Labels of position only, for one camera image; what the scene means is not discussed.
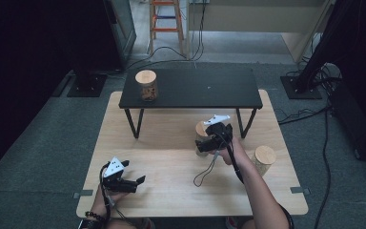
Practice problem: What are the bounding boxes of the thin black wrist strap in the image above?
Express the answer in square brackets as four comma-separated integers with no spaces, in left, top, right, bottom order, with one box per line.
[193,150,221,188]

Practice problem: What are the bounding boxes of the black hanging cables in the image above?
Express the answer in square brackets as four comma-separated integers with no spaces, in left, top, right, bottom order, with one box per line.
[189,0,208,62]

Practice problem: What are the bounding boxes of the person's leg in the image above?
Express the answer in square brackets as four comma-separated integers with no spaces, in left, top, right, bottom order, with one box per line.
[104,217,155,229]
[240,219,259,229]

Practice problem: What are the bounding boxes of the grain-filled glass jar wooden lid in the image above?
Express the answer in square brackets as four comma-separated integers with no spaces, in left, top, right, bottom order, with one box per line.
[250,145,278,177]

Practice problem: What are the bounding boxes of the dark bead bracelet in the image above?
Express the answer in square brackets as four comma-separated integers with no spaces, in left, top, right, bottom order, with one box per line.
[84,210,108,223]

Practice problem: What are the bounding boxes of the grey table bracket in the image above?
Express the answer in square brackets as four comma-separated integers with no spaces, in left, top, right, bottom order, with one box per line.
[72,189,94,200]
[290,186,312,196]

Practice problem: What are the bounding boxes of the black wristwatch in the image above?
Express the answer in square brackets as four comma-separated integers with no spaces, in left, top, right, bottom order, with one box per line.
[77,218,105,229]

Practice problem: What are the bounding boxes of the long black floor cable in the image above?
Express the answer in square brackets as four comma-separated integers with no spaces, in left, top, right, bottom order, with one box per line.
[313,108,332,229]

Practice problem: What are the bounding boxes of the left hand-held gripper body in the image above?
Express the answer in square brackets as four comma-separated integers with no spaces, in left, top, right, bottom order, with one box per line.
[100,156,140,195]

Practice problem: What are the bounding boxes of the person's right leg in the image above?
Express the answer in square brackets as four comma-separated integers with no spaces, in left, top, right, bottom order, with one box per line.
[240,219,259,229]

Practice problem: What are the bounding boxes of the short glass jar wooden lid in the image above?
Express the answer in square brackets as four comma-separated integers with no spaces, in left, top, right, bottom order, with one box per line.
[134,69,159,103]

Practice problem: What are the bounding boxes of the red shoe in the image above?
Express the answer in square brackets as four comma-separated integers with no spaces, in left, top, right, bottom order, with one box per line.
[225,216,240,229]

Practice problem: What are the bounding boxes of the black square stand base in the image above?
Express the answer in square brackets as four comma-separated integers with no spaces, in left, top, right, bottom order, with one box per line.
[279,74,324,100]
[66,73,109,98]

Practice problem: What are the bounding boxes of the black slanted stand pole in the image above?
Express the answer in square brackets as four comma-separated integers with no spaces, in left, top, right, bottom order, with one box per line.
[295,0,358,93]

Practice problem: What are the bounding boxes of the black box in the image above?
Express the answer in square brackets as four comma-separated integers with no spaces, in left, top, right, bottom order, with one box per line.
[328,80,366,162]

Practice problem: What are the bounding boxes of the right hand-held gripper cable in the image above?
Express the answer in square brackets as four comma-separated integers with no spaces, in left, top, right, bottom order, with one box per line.
[220,127,295,229]

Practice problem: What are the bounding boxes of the beige cabinet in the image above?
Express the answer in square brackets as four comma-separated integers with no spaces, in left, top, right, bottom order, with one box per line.
[185,0,336,64]

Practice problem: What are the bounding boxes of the dark glass-fronted cabinet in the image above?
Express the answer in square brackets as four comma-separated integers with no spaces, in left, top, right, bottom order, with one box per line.
[102,0,138,71]

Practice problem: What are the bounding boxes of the person's left leg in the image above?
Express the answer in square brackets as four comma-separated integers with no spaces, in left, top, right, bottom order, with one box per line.
[104,217,155,229]

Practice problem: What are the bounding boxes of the hand-held gripper cable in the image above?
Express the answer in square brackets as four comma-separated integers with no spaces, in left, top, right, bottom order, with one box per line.
[220,127,295,229]
[98,161,132,225]

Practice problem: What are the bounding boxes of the wooden step ladder orange braces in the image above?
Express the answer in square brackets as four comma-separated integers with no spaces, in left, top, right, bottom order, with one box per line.
[148,0,186,55]

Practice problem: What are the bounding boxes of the person's left hand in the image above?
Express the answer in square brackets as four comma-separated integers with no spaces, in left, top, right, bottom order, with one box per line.
[90,185,126,219]

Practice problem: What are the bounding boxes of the black shelf with metal legs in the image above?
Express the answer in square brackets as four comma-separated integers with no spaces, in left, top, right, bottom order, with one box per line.
[117,68,264,140]

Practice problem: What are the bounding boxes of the tangle of black cables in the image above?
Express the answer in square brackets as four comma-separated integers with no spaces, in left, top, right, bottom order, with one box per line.
[285,56,345,92]

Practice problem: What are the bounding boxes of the left hand-held gripper cable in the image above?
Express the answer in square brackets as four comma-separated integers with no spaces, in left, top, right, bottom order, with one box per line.
[98,161,132,225]

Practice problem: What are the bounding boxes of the person's right hand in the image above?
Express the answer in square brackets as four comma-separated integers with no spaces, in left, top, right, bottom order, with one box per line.
[211,135,253,167]

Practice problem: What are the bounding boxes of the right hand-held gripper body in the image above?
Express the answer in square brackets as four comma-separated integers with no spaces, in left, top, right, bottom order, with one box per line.
[202,114,234,151]

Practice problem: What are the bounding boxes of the tall slim glass jar wooden lid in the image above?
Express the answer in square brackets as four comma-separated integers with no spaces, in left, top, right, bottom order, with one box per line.
[194,120,212,157]

